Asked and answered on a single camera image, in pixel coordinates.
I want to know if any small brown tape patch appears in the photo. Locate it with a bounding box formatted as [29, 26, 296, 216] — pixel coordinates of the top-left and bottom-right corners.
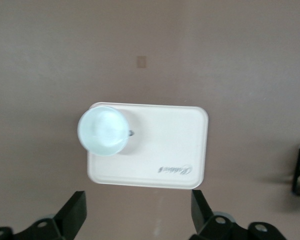
[136, 55, 147, 69]

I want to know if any white bowl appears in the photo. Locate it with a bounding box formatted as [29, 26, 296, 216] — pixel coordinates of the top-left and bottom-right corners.
[76, 106, 130, 157]

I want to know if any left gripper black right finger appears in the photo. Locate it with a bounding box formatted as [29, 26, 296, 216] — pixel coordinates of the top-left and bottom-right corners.
[191, 189, 241, 240]

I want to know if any beige plastic tray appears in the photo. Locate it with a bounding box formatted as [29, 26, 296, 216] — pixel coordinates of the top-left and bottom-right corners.
[87, 101, 210, 191]

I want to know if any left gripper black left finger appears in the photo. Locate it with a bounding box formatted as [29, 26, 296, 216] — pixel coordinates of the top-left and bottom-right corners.
[14, 190, 87, 240]

